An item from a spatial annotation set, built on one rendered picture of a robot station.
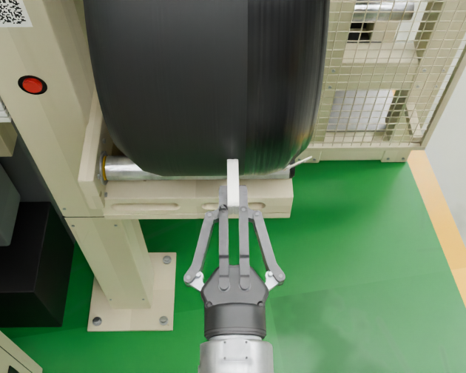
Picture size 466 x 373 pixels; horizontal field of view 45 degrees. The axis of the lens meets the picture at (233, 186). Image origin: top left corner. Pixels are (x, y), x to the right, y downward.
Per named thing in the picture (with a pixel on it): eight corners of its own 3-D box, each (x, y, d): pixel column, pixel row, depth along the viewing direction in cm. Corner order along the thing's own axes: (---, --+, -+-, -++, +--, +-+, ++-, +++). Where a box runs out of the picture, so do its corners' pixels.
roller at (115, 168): (98, 179, 99) (98, 153, 100) (103, 181, 104) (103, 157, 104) (295, 177, 100) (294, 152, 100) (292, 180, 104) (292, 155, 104)
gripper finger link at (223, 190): (228, 224, 75) (206, 224, 75) (228, 189, 77) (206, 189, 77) (228, 220, 73) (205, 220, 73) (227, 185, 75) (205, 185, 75)
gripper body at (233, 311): (272, 334, 64) (269, 257, 68) (198, 336, 64) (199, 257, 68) (268, 345, 71) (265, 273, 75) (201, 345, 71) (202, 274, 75)
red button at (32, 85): (25, 93, 92) (19, 81, 90) (27, 85, 93) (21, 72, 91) (44, 93, 92) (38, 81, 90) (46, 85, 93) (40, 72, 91)
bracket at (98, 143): (89, 209, 103) (76, 180, 94) (112, 52, 124) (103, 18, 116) (107, 209, 103) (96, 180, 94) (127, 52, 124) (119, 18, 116)
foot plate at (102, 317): (87, 331, 177) (86, 329, 175) (97, 254, 191) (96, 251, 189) (172, 331, 177) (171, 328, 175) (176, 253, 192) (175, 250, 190)
